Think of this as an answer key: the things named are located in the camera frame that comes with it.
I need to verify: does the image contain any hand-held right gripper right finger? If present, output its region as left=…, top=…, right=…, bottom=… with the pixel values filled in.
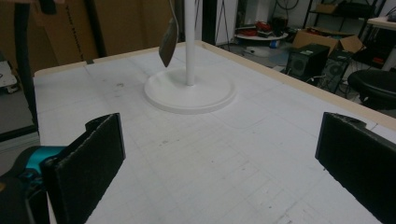
left=314, top=111, right=396, bottom=224

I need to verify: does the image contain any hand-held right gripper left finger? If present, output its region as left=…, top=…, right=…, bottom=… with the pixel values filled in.
left=40, top=112, right=127, bottom=224

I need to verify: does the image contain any white hook rack stand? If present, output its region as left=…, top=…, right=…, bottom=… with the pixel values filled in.
left=143, top=0, right=237, bottom=116

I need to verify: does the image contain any metal spatula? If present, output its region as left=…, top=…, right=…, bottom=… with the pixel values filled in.
left=158, top=0, right=180, bottom=69

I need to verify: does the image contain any black round stool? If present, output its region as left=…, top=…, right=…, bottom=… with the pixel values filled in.
left=346, top=68, right=396, bottom=111

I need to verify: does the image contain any black computer tower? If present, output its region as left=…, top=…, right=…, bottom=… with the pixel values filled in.
left=321, top=49, right=353, bottom=94
left=285, top=43, right=332, bottom=84

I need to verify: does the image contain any open cardboard box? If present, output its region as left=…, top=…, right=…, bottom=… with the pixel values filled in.
left=291, top=26, right=366, bottom=54

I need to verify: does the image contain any white grid mat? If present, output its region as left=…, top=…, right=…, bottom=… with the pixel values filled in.
left=32, top=42, right=396, bottom=224

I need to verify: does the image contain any large cardboard sheet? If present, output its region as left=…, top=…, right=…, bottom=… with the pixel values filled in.
left=0, top=0, right=176, bottom=77

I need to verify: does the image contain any black shelf rack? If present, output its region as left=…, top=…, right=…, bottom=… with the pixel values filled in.
left=303, top=0, right=396, bottom=39

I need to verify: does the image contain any white round table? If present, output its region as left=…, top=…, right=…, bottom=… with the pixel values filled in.
left=234, top=20, right=290, bottom=42

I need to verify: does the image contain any black frame strut with cables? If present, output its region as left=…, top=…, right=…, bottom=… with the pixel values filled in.
left=13, top=0, right=40, bottom=133

